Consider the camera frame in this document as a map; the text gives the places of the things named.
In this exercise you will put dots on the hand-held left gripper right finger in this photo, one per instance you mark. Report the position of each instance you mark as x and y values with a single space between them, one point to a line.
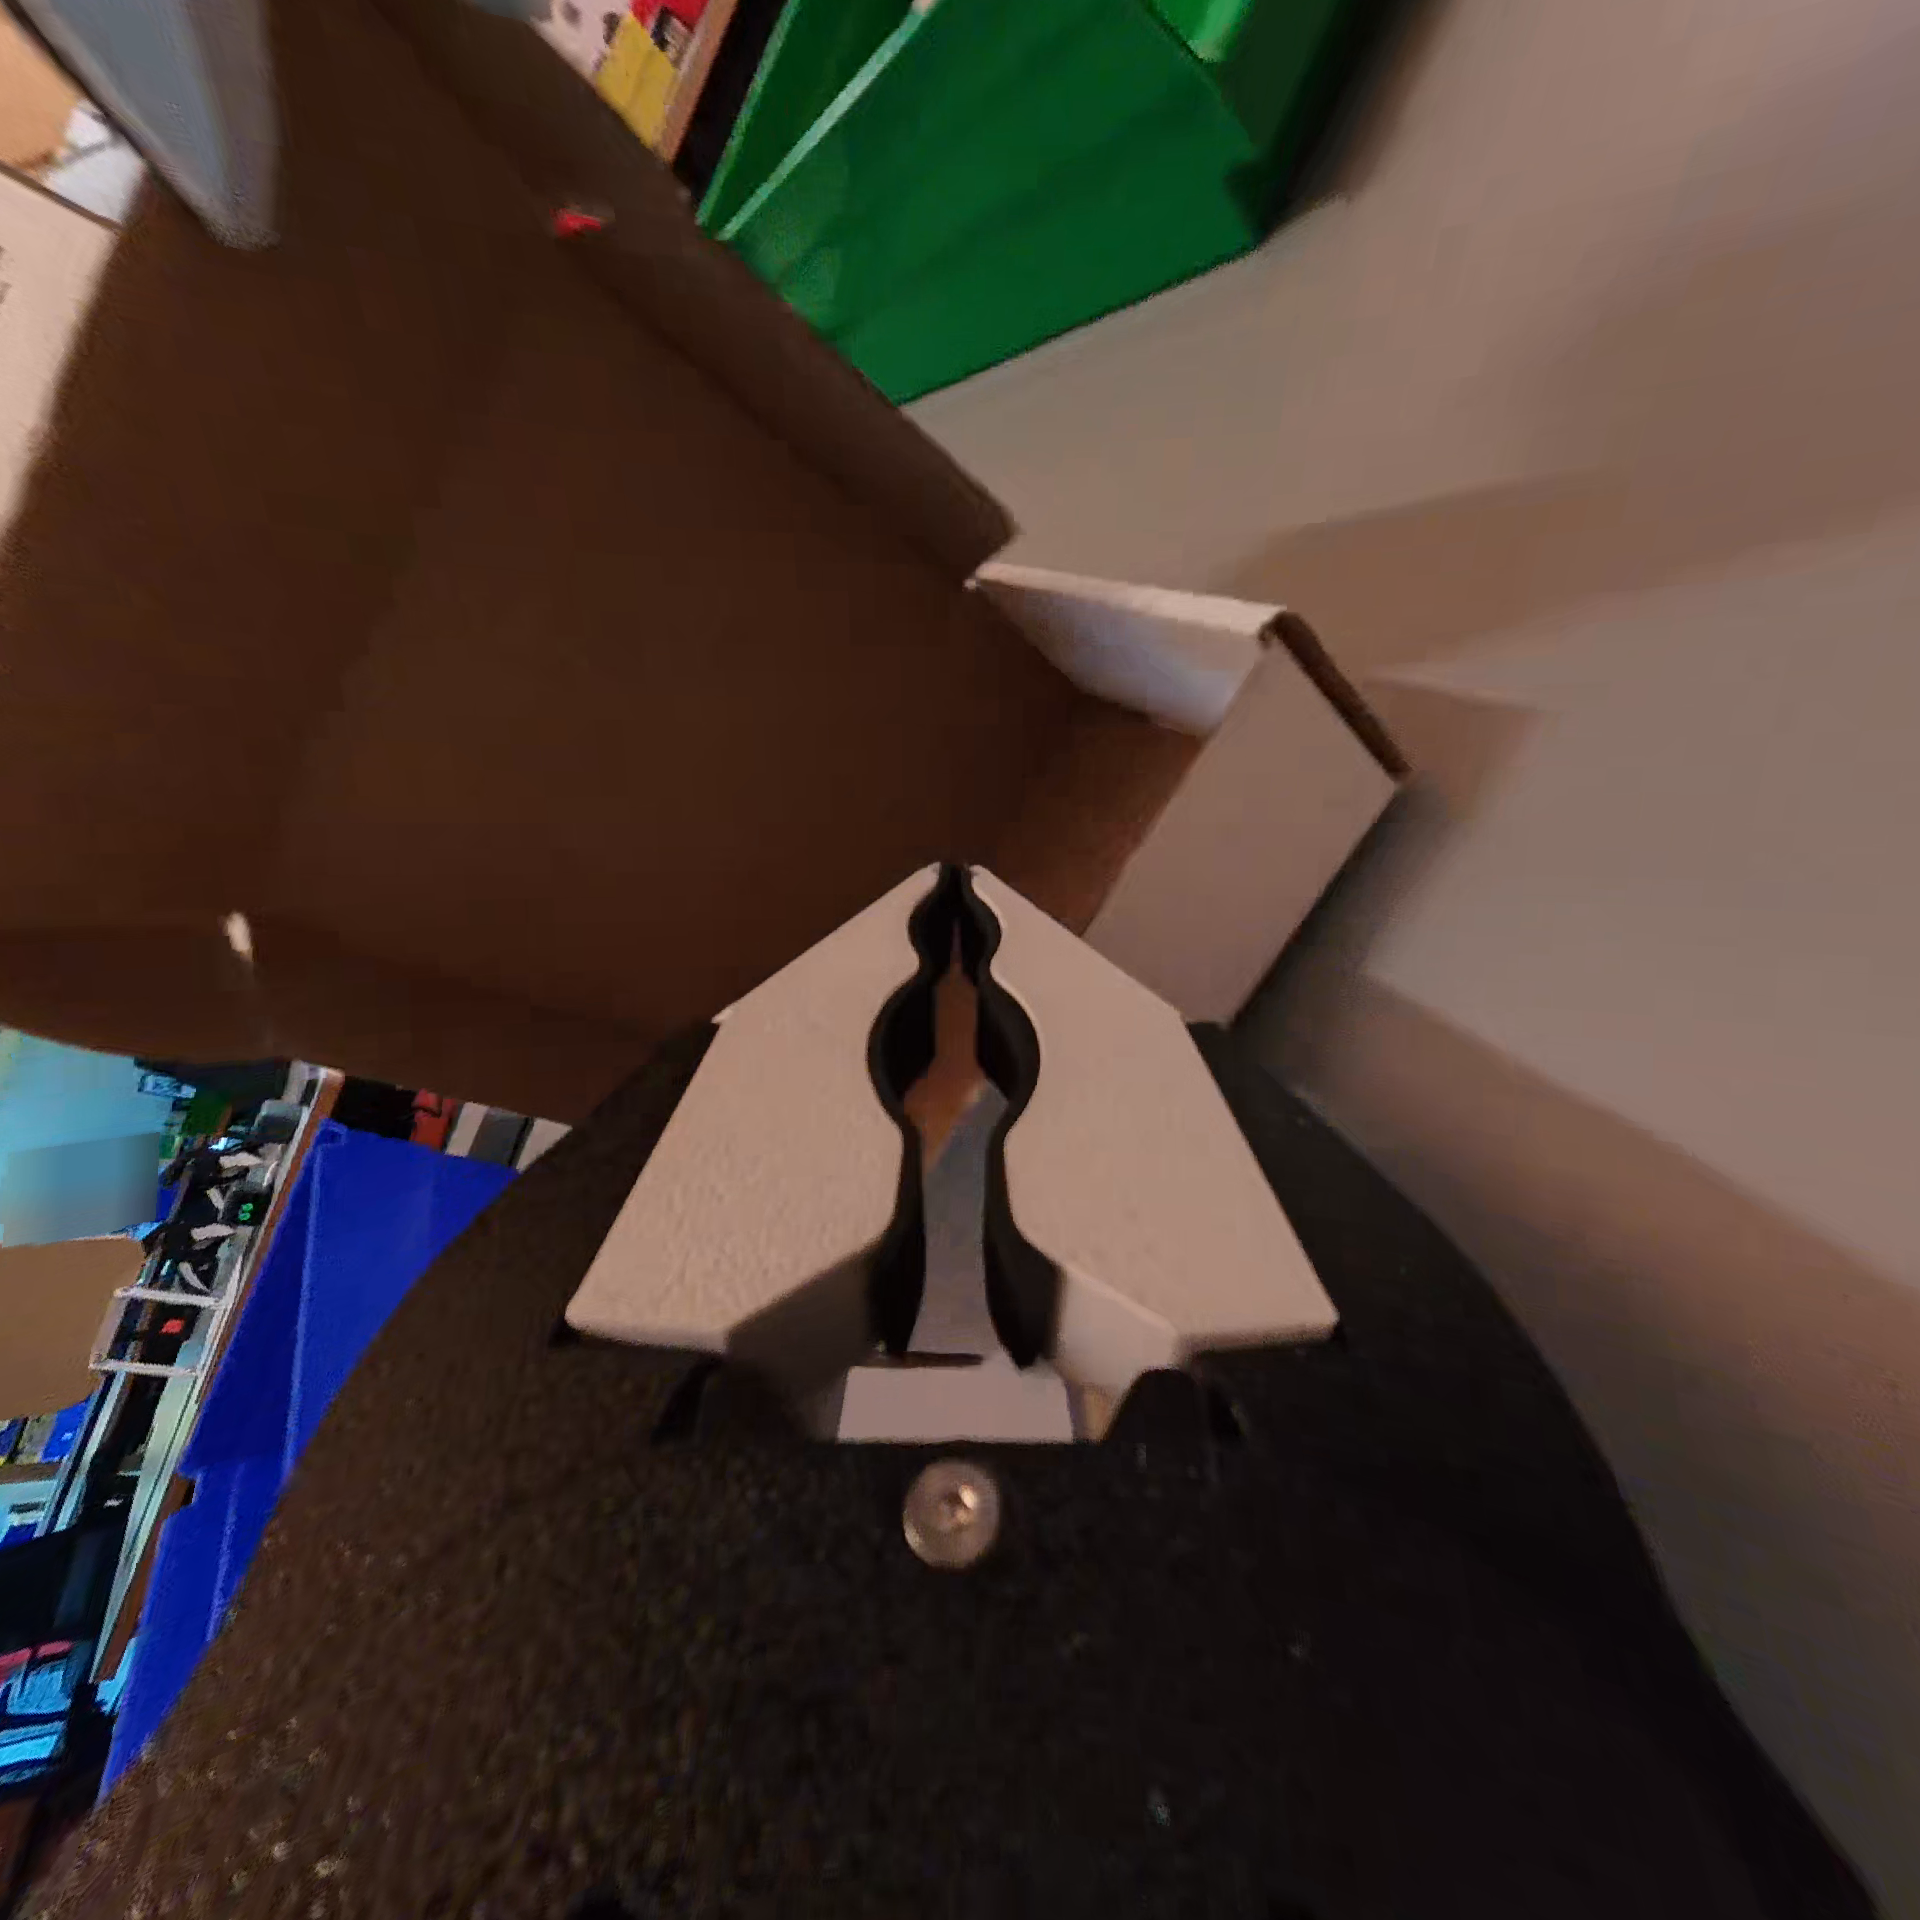
1171 1201

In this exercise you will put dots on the white cardboard mailer box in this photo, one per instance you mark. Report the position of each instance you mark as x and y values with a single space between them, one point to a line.
530 675

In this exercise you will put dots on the wooden board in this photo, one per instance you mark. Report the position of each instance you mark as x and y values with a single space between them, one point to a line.
62 1328

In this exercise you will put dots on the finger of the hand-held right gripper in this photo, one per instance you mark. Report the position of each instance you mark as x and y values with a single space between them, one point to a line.
181 92

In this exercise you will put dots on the blue plastic bin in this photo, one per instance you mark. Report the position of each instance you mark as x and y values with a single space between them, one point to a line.
301 1352

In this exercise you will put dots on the green plastic bin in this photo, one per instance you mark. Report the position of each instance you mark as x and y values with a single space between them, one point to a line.
1017 179

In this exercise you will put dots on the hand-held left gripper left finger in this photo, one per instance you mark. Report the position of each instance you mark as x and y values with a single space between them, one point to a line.
751 1201

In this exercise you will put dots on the yellow storage bin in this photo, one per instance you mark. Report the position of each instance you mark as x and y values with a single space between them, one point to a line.
638 75

